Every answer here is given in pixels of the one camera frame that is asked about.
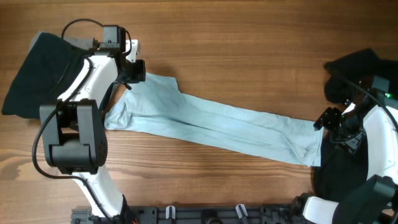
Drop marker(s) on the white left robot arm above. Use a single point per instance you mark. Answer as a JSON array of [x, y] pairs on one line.
[[72, 128]]

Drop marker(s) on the folded dark clothes stack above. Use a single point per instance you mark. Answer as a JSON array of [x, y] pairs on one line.
[[49, 69]]

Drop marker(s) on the black garment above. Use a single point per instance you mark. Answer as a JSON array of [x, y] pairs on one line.
[[342, 171]]

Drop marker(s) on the light blue t-shirt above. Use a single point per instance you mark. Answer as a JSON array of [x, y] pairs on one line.
[[157, 107]]

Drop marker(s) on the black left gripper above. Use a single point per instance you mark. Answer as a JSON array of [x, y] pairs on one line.
[[139, 74]]

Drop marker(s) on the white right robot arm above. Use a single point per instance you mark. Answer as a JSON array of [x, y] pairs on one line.
[[373, 117]]

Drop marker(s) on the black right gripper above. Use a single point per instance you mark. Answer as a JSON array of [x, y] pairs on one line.
[[327, 119]]

